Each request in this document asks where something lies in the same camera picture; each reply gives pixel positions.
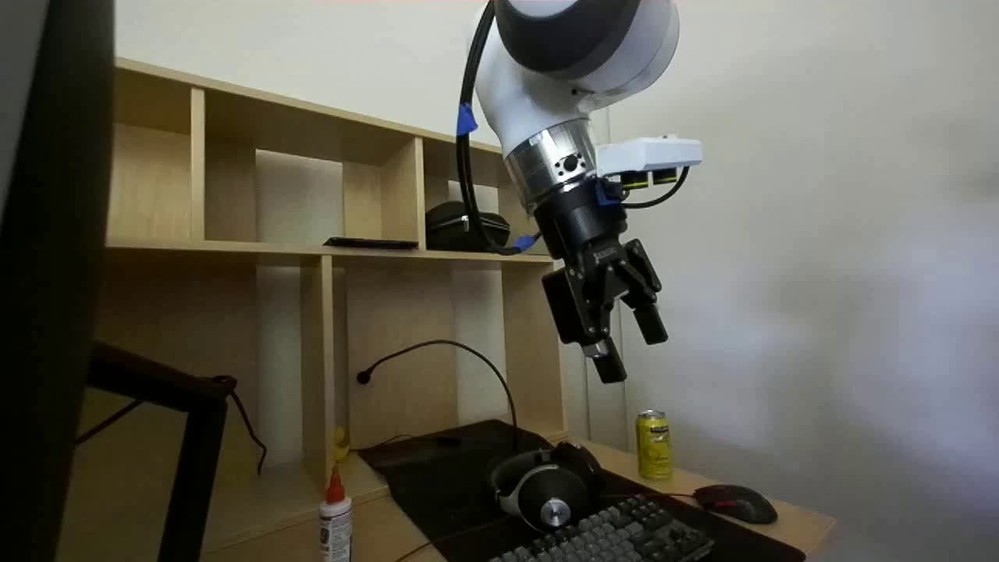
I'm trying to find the black monitor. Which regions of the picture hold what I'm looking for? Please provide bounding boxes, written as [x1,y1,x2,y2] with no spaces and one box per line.
[0,0,119,562]

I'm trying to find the black mouse red accents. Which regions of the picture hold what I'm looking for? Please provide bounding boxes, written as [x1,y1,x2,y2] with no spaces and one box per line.
[691,479,785,527]

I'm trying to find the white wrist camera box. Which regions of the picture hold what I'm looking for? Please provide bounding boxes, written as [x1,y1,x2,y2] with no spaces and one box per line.
[600,133,705,197]

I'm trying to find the yellow drink can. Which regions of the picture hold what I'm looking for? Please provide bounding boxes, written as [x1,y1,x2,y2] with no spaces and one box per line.
[634,406,677,484]

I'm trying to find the grey black keyboard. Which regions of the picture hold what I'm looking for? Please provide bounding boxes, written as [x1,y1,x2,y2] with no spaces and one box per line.
[485,491,721,562]

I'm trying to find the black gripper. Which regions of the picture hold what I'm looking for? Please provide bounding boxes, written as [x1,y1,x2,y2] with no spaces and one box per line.
[538,178,671,388]

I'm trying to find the black silver headphones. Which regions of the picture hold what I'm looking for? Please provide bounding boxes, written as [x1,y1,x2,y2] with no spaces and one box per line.
[486,441,610,532]

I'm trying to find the wooden shelf hutch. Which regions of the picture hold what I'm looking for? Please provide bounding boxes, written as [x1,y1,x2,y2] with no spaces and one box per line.
[59,57,572,562]

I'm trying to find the black desk mat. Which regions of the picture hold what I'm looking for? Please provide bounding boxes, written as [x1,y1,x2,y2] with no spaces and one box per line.
[357,419,812,562]

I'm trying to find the flat black device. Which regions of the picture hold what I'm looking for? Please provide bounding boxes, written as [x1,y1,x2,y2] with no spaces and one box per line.
[321,233,423,254]

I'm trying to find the white glue bottle red tip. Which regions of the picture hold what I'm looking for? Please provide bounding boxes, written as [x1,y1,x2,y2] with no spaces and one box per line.
[317,463,357,562]

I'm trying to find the black pouch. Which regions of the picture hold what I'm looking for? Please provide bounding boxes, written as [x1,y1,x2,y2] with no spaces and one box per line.
[423,197,514,256]

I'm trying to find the black power cable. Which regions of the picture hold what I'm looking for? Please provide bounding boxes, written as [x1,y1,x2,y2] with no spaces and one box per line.
[352,336,521,431]

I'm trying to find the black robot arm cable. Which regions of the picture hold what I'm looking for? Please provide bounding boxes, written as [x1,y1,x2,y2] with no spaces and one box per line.
[453,0,547,256]

